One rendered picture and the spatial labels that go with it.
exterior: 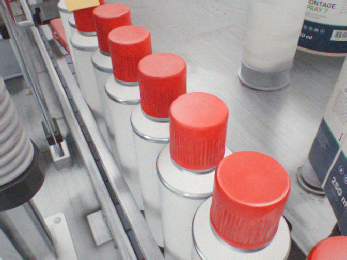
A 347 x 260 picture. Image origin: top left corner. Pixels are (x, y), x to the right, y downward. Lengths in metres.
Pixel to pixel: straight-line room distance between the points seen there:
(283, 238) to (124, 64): 0.16
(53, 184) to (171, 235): 0.29
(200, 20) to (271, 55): 0.42
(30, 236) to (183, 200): 0.21
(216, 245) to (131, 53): 0.15
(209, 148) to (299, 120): 0.35
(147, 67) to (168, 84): 0.02
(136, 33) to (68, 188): 0.29
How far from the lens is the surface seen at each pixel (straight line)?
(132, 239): 0.36
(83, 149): 0.46
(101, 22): 0.29
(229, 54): 0.65
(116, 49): 0.25
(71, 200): 0.47
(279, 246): 0.17
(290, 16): 0.50
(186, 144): 0.17
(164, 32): 0.85
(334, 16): 0.66
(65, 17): 0.45
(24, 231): 0.36
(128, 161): 0.31
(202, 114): 0.17
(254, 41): 0.52
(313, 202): 0.41
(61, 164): 0.43
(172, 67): 0.21
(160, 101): 0.21
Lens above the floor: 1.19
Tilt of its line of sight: 42 degrees down
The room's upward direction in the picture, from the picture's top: 2 degrees counter-clockwise
